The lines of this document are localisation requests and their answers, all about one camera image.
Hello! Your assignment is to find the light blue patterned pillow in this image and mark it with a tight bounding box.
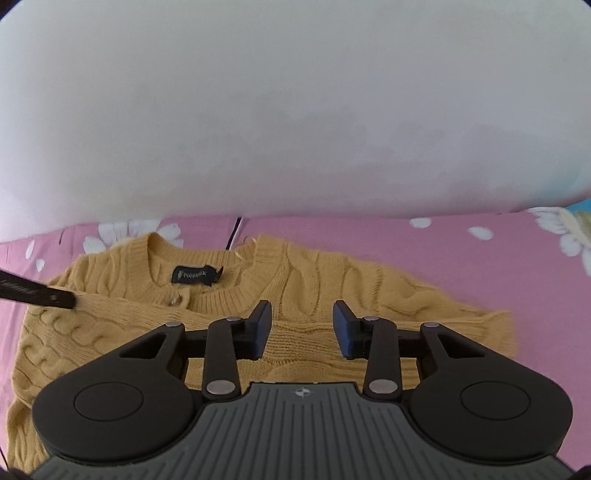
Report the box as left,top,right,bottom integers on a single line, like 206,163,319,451
567,198,591,227

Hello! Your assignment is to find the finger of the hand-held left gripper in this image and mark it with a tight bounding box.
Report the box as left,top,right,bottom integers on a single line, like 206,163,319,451
39,284,77,311

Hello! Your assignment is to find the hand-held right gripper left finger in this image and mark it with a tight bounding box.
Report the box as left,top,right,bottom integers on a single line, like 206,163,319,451
117,300,274,401

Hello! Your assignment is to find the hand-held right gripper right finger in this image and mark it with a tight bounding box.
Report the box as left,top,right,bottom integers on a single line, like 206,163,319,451
333,300,490,401

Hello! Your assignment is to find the pink floral bedsheet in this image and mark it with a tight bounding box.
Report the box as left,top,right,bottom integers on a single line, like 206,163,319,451
0,204,591,464

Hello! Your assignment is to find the yellow cable-knit cardigan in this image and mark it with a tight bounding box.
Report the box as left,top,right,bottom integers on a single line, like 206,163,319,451
7,233,519,476

